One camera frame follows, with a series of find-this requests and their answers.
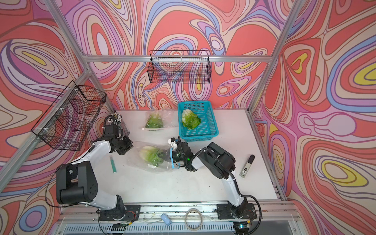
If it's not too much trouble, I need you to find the clear cup of pens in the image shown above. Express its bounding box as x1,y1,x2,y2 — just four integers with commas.
108,112,130,136

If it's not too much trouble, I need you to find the black wire basket back wall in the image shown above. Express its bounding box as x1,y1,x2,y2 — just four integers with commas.
147,50,212,84

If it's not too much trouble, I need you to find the small clear bag pink seal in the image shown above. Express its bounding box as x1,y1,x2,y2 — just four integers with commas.
142,109,176,131

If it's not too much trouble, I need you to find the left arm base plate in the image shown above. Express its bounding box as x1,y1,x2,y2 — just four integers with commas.
99,204,141,222

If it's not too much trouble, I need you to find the coiled beige cable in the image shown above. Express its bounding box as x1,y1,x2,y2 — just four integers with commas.
184,208,203,232

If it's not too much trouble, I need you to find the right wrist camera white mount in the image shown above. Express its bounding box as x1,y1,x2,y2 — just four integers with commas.
168,138,178,151

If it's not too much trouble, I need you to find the black wire basket left wall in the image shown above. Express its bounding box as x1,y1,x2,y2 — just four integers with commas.
31,81,107,151

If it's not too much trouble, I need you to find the green marker pen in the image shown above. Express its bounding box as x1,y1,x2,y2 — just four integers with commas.
110,156,117,173

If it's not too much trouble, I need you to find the teal plastic basket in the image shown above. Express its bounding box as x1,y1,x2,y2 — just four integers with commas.
178,100,219,142

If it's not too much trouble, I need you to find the clear zip-top bag blue seal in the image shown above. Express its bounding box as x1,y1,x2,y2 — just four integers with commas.
126,142,177,173

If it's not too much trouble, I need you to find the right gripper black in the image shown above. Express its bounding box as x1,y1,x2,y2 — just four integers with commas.
158,149,187,164

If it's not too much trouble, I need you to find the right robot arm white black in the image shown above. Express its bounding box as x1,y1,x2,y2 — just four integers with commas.
169,138,262,220

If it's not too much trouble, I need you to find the black wire basket wall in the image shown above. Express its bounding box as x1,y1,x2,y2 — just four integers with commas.
147,50,212,84
31,81,107,151

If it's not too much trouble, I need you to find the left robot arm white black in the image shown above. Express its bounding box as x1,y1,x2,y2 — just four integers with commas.
56,124,133,220

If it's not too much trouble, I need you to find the grey black stapler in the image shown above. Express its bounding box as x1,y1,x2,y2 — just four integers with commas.
240,154,255,178

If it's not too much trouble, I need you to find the chinese cabbage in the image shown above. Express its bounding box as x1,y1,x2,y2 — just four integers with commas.
182,109,201,130
139,146,165,166

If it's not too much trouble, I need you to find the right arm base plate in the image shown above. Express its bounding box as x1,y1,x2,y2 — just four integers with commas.
215,203,258,221

